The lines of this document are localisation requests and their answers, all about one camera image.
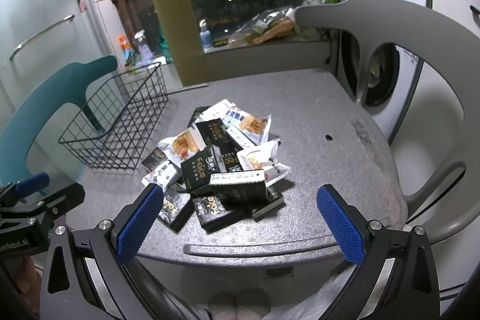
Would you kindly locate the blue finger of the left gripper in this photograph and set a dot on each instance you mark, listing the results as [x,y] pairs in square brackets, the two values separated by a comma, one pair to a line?
[35,183]

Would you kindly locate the black wire basket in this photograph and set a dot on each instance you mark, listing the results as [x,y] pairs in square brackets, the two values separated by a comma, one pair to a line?
[111,131]

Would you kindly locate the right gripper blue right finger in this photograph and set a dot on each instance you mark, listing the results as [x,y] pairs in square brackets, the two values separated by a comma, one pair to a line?
[362,243]

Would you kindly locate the spray bottle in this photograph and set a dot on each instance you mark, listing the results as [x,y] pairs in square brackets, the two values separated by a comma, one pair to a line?
[144,50]

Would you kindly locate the washing machine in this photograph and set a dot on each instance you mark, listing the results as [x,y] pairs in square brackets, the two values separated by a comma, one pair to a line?
[393,76]

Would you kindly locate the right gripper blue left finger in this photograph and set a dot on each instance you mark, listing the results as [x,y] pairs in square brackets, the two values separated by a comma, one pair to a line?
[115,250]

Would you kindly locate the bag of groceries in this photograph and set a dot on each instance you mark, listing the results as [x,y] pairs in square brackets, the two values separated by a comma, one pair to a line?
[267,25]

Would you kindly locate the person left hand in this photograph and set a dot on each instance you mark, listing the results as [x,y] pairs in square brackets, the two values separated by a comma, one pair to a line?
[29,284]

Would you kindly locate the wholewheat cracker snack packet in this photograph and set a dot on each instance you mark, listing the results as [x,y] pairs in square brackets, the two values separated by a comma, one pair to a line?
[256,129]

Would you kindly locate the white orange snack packet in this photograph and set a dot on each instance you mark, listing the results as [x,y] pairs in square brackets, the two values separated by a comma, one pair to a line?
[264,157]

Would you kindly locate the black Face tissue pack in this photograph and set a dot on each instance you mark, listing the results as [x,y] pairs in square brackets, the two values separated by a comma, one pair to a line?
[240,186]

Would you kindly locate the teal chair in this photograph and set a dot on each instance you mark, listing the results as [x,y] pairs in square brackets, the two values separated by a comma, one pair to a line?
[68,85]

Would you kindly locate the blue small bottle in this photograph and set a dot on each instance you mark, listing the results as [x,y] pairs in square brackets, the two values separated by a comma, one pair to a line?
[205,35]

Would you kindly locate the black Face pack front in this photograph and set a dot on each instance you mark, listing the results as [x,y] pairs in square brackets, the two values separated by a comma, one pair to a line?
[213,216]

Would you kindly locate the grey chair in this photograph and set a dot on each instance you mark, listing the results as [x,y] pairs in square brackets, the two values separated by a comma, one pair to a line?
[433,161]

